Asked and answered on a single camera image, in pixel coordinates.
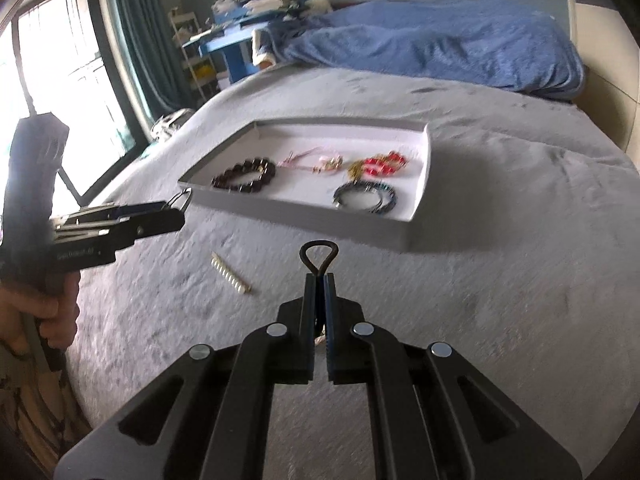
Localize black hair tie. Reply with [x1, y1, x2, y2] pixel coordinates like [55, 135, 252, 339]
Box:
[299, 240, 340, 279]

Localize pink cord bracelet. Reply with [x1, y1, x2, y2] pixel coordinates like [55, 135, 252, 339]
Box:
[277, 146, 346, 176]

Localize dark blue bead bracelet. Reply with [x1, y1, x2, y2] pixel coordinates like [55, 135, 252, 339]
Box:
[331, 179, 399, 214]

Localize small dark red bead bracelet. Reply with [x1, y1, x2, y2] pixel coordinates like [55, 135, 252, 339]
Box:
[211, 170, 251, 195]

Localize person's left forearm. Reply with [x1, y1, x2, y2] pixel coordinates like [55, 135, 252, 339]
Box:
[0, 337, 96, 463]

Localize blue duvet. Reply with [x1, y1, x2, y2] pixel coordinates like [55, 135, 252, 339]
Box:
[280, 0, 586, 101]

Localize grey shallow cardboard tray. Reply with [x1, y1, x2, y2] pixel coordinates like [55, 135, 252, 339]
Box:
[177, 117, 432, 252]

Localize large black bead bracelet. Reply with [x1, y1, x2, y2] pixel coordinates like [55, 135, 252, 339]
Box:
[210, 156, 277, 196]

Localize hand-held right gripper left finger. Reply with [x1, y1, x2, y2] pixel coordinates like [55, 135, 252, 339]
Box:
[57, 272, 326, 480]

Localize grey and white bag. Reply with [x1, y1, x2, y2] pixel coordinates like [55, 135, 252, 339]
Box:
[149, 107, 196, 142]

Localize white and tan cloth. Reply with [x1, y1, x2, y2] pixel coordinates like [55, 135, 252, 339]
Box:
[251, 27, 279, 69]

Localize person's left hand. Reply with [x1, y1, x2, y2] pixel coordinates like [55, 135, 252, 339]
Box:
[0, 276, 82, 352]

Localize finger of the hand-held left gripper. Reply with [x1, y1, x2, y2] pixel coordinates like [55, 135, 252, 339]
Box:
[65, 200, 174, 225]
[50, 208, 186, 252]

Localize window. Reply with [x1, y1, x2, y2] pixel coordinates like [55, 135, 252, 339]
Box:
[0, 0, 139, 202]

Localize white pearl bracelet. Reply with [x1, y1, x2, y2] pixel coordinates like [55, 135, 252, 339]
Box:
[210, 251, 252, 295]

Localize blue desk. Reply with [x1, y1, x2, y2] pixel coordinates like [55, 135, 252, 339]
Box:
[182, 7, 301, 86]

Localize pile of papers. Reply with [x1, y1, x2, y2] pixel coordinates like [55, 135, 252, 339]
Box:
[210, 0, 306, 24]

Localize cream wardrobe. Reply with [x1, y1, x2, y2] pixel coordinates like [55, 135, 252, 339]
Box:
[557, 0, 640, 157]

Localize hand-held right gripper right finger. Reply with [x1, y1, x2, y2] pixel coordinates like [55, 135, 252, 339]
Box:
[326, 272, 583, 480]

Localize teal curtain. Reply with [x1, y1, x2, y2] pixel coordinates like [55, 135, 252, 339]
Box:
[107, 0, 201, 133]

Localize red and gold bead bracelet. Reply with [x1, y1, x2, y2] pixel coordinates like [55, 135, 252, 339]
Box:
[347, 150, 410, 181]

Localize white shelf rack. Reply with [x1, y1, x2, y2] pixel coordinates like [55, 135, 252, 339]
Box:
[167, 7, 221, 104]

